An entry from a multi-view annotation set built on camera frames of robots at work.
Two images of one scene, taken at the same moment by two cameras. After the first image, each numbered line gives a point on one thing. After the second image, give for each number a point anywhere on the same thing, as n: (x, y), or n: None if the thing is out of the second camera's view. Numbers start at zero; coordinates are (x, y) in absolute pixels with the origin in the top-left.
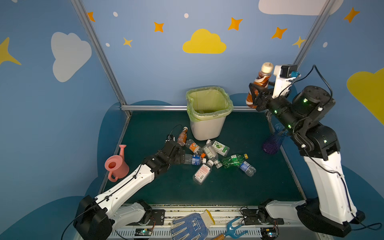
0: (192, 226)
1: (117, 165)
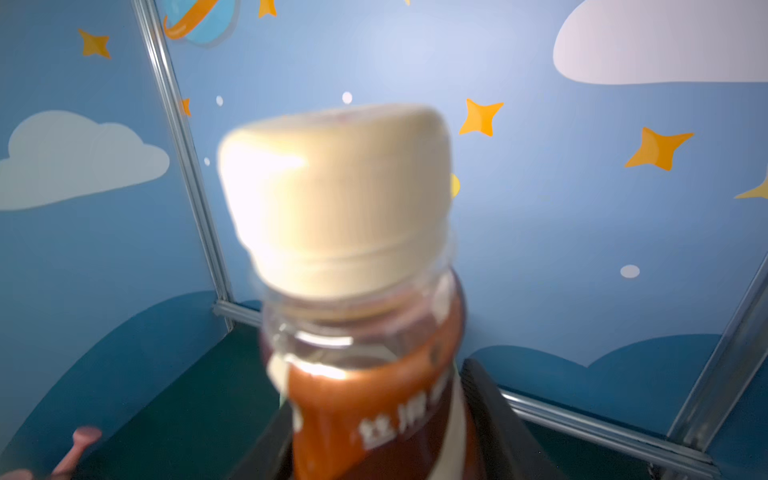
0: None
1: (65, 470)
